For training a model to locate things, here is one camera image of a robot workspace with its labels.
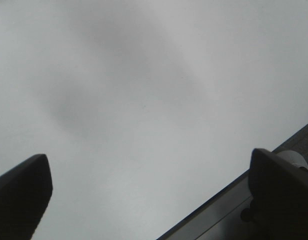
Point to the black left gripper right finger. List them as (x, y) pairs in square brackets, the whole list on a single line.
[(280, 193)]

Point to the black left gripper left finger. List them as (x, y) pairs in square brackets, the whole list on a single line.
[(25, 193)]

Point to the white round table foot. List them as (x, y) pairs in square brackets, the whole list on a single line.
[(294, 158)]

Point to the grey table edge frame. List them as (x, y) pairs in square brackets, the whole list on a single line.
[(229, 215)]

